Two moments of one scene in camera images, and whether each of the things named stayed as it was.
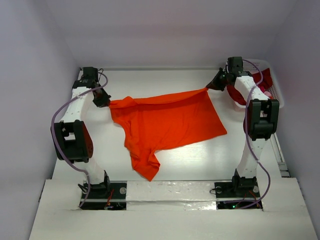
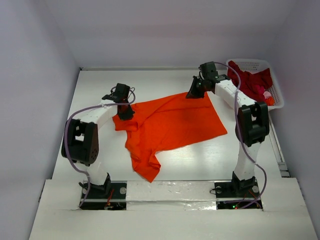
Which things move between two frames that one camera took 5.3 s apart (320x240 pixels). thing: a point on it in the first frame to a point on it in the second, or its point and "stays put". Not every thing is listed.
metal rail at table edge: (279, 156) stays put
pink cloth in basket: (267, 93) stays put
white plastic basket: (275, 92) stays put
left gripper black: (104, 102) to (127, 116)
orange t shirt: (164, 124) stays put
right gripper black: (218, 80) to (197, 88)
